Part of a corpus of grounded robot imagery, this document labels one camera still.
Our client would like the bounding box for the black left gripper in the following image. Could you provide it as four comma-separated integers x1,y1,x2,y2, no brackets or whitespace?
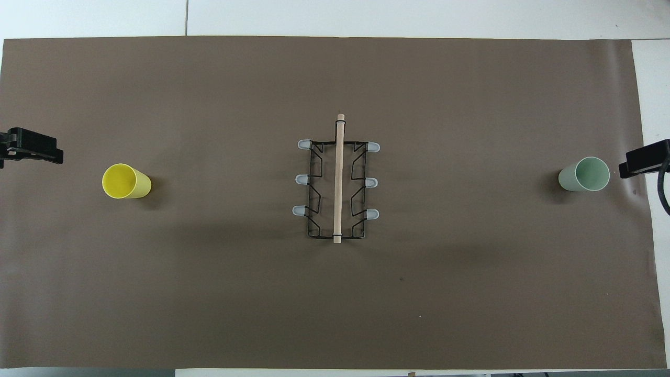
0,128,64,169

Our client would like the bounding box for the pale green plastic cup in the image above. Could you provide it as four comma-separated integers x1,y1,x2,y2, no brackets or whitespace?
558,157,611,192

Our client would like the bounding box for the yellow plastic cup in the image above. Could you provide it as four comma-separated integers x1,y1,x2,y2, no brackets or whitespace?
102,163,152,199

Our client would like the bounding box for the brown table mat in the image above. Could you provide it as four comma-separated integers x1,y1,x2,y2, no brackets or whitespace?
0,36,668,370

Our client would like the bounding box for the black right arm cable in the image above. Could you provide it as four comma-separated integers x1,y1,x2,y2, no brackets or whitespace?
656,156,670,216

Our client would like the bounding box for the black wire cup rack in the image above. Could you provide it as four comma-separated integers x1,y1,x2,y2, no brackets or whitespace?
292,114,381,245

